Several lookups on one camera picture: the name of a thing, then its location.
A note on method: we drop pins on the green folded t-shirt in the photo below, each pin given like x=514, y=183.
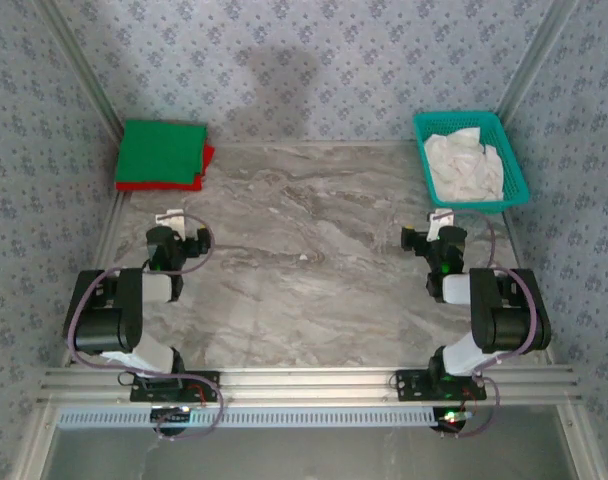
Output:
x=159, y=150

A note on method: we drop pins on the teal plastic basket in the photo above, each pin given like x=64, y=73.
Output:
x=511, y=160

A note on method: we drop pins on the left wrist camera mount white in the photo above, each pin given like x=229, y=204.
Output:
x=173, y=222

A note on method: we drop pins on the long aluminium mounting rail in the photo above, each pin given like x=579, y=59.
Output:
x=304, y=385

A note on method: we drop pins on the red folded t-shirt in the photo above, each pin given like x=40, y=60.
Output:
x=159, y=186

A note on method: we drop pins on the aluminium corner post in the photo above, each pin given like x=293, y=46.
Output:
x=84, y=75
x=543, y=50

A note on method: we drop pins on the black controller board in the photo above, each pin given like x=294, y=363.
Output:
x=171, y=426
x=451, y=426

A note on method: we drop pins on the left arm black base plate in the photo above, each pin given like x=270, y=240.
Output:
x=209, y=389

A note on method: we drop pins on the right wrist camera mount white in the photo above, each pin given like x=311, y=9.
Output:
x=438, y=225

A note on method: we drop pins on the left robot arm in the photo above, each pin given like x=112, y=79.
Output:
x=104, y=320

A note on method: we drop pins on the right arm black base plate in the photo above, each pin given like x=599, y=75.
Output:
x=409, y=389

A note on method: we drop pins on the white t-shirt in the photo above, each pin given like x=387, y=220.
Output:
x=459, y=165

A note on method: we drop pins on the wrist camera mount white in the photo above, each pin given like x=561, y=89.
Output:
x=438, y=225
x=173, y=222

